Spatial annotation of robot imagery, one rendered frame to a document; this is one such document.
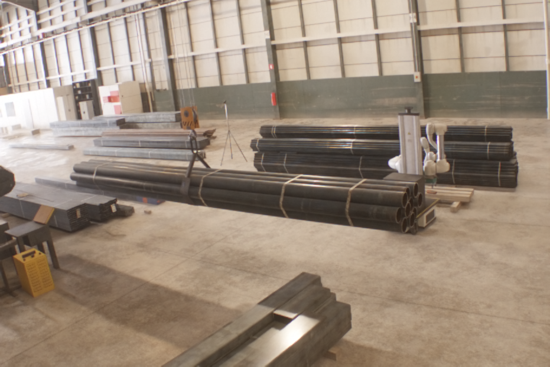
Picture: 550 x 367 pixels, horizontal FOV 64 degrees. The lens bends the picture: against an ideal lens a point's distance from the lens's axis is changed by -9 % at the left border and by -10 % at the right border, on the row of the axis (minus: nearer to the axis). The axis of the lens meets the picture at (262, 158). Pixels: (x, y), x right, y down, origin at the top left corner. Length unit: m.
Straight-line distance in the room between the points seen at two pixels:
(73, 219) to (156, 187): 3.23
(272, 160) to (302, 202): 6.13
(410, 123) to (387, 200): 2.84
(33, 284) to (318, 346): 4.38
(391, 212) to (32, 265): 5.02
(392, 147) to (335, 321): 5.78
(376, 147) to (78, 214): 6.17
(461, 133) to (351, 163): 2.40
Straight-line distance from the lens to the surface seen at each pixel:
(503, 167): 9.47
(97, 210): 10.02
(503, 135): 9.87
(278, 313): 4.84
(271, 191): 5.65
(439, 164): 7.76
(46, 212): 8.27
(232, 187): 6.03
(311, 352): 4.66
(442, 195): 8.67
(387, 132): 10.53
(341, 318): 4.98
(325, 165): 10.68
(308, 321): 4.67
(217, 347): 4.49
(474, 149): 9.57
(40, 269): 7.48
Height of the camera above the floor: 3.02
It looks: 13 degrees down
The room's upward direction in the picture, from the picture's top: 7 degrees counter-clockwise
